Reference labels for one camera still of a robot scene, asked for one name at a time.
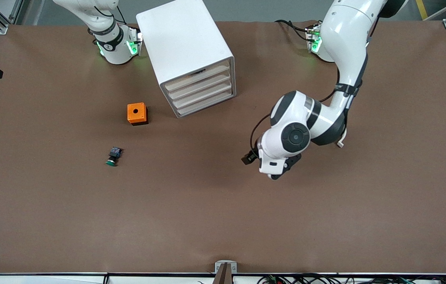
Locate beige cabinet drawer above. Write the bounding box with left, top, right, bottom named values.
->
left=163, top=60, right=232, bottom=93
left=174, top=86, right=236, bottom=117
left=167, top=69, right=233, bottom=101
left=171, top=78, right=234, bottom=109

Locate orange button box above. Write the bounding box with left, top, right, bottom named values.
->
left=127, top=103, right=148, bottom=126

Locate white drawer cabinet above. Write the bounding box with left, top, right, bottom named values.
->
left=136, top=0, right=236, bottom=118

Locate green push button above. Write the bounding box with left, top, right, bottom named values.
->
left=105, top=147, right=123, bottom=167

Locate brown table cover mat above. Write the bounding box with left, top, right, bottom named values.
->
left=0, top=20, right=446, bottom=275

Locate grey metal bracket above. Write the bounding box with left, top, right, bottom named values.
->
left=215, top=260, right=238, bottom=274

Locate brown post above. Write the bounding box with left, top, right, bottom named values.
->
left=212, top=263, right=233, bottom=284

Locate black right base cable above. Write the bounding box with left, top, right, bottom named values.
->
left=114, top=4, right=141, bottom=44

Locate black base cable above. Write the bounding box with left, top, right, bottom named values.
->
left=274, top=19, right=312, bottom=42
left=114, top=4, right=141, bottom=44

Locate black left base cable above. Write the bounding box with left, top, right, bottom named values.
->
left=274, top=19, right=312, bottom=42

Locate black cable bundle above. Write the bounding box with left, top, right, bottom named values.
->
left=257, top=273, right=446, bottom=284

